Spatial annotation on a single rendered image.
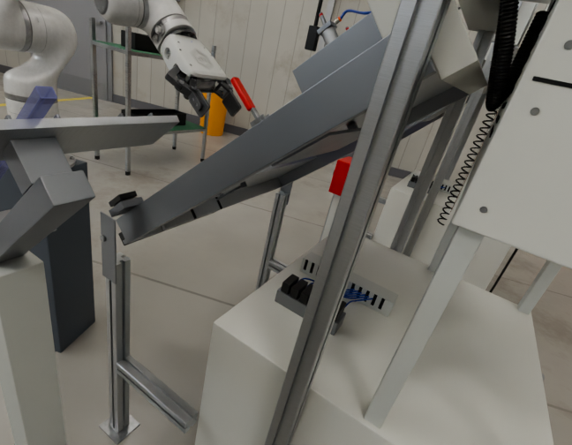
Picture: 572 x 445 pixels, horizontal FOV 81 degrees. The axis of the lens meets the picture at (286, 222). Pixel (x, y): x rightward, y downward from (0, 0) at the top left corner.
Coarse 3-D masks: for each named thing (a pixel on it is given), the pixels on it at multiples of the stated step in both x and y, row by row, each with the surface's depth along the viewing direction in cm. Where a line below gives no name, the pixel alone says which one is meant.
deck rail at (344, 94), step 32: (352, 64) 41; (320, 96) 44; (352, 96) 42; (256, 128) 51; (288, 128) 48; (320, 128) 45; (224, 160) 56; (256, 160) 52; (160, 192) 67; (192, 192) 62; (128, 224) 76; (160, 224) 70
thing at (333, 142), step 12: (432, 84) 73; (444, 84) 81; (420, 96) 84; (432, 96) 95; (360, 120) 79; (336, 132) 54; (348, 132) 59; (312, 144) 53; (324, 144) 60; (336, 144) 69; (348, 144) 80; (288, 156) 56; (300, 156) 62
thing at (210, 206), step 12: (276, 180) 131; (240, 192) 112; (252, 192) 117; (264, 192) 123; (204, 204) 99; (216, 204) 102; (228, 204) 106; (180, 216) 91; (192, 216) 94; (168, 228) 87
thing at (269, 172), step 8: (304, 160) 114; (272, 168) 98; (280, 168) 103; (288, 168) 114; (256, 176) 96; (264, 176) 105; (272, 176) 117; (280, 176) 131; (240, 184) 96; (248, 184) 108; (256, 184) 120; (224, 192) 102
